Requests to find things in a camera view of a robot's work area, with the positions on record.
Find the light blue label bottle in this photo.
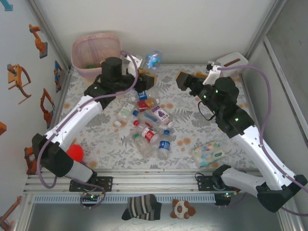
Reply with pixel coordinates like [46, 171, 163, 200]
[145, 50, 164, 71]

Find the blue label white cap bottle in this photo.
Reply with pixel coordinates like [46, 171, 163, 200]
[131, 88, 161, 102]

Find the red and gold label bottle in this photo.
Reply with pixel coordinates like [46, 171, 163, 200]
[137, 98, 161, 111]

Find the purple grape label bottle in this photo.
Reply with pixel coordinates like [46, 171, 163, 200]
[152, 105, 174, 128]

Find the clear bottle blue strip label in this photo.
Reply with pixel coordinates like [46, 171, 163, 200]
[131, 110, 159, 126]

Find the green and white label bottle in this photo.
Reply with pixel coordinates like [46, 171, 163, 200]
[115, 102, 136, 128]

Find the red cap red label bottle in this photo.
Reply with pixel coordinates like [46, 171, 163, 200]
[133, 119, 161, 145]

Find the dark blue label bottle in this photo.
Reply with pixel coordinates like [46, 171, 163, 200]
[157, 129, 172, 161]

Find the clear bottle green cap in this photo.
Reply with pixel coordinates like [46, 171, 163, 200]
[131, 133, 157, 158]

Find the beige ribbed plastic bin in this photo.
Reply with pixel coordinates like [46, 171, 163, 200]
[71, 33, 123, 84]

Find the white slotted lid box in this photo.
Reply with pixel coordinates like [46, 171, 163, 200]
[215, 51, 249, 73]

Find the blue and orange sticker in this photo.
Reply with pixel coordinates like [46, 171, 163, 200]
[54, 60, 64, 93]

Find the colourful tissue pack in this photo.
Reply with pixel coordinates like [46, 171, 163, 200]
[192, 141, 226, 168]

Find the floral tablecloth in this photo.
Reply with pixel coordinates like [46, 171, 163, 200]
[49, 64, 262, 170]

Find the red plush toy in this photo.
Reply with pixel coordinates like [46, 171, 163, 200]
[66, 144, 85, 164]

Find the orange claw gripper sticker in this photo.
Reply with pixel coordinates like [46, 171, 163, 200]
[6, 64, 32, 105]

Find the black and grey striped sock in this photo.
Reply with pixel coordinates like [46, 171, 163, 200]
[121, 193, 162, 221]

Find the brown and white plush toy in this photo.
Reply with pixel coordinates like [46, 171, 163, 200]
[171, 198, 197, 221]

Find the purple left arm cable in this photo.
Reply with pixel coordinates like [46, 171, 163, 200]
[37, 50, 140, 210]

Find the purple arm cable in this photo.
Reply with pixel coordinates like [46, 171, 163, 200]
[218, 64, 308, 217]
[37, 50, 140, 210]

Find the thin black cable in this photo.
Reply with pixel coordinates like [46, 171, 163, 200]
[197, 101, 216, 121]

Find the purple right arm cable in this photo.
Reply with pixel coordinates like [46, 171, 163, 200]
[218, 64, 308, 217]

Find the aluminium frame post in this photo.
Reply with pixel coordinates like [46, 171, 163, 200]
[244, 0, 289, 62]
[26, 0, 72, 73]

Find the aluminium rail frame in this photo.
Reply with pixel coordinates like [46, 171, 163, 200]
[23, 168, 267, 194]

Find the blue wall sticker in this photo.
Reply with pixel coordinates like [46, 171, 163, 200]
[0, 0, 13, 12]

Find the white slotted cable duct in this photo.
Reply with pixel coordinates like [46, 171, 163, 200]
[32, 194, 217, 205]

